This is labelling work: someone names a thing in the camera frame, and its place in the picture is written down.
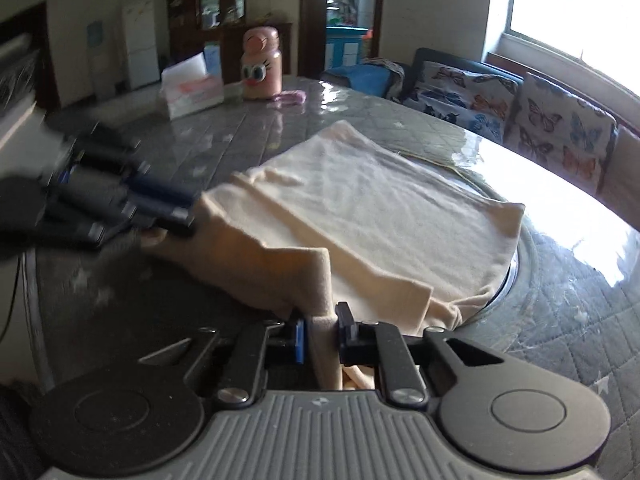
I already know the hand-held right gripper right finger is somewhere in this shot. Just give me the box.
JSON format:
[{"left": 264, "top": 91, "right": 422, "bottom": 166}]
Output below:
[{"left": 335, "top": 302, "right": 507, "bottom": 407}]

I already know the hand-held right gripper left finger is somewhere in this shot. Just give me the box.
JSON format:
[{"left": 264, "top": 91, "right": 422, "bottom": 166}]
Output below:
[{"left": 137, "top": 317, "right": 307, "bottom": 409}]

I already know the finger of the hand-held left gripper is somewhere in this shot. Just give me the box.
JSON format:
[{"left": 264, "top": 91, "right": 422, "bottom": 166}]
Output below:
[
  {"left": 30, "top": 192, "right": 197, "bottom": 250},
  {"left": 45, "top": 115, "right": 197, "bottom": 212}
]

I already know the beige garment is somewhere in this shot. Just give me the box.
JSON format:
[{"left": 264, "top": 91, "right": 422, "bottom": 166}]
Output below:
[{"left": 140, "top": 120, "right": 526, "bottom": 392}]

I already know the tissue pack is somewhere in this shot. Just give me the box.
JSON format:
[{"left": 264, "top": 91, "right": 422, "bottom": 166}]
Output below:
[{"left": 160, "top": 52, "right": 225, "bottom": 120}]

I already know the white refrigerator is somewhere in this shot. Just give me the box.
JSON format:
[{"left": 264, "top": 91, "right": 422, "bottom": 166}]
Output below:
[{"left": 122, "top": 0, "right": 161, "bottom": 92}]

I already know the pink cartoon face bottle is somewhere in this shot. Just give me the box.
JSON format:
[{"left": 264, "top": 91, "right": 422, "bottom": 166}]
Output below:
[{"left": 240, "top": 26, "right": 284, "bottom": 101}]

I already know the dark wooden display cabinet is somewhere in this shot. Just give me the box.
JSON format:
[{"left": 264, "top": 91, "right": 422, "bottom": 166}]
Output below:
[{"left": 165, "top": 0, "right": 294, "bottom": 85}]

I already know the blue cloth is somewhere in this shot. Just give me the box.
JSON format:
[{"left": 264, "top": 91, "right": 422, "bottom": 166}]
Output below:
[{"left": 321, "top": 64, "right": 397, "bottom": 99}]

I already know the blue toy cabinet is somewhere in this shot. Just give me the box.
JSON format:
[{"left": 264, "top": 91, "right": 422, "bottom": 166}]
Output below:
[{"left": 324, "top": 24, "right": 374, "bottom": 69}]

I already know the grey patterned cloth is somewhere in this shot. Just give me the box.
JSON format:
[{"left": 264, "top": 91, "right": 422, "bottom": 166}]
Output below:
[{"left": 360, "top": 57, "right": 409, "bottom": 102}]

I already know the butterfly print cushion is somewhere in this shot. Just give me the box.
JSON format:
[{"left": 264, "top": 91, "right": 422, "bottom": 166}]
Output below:
[
  {"left": 409, "top": 60, "right": 522, "bottom": 145},
  {"left": 504, "top": 72, "right": 619, "bottom": 194}
]

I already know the window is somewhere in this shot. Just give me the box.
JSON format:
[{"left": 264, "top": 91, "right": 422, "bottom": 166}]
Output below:
[{"left": 501, "top": 0, "right": 640, "bottom": 107}]

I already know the dark wooden door frame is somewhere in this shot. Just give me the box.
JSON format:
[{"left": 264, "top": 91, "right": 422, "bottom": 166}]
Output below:
[{"left": 299, "top": 0, "right": 387, "bottom": 80}]

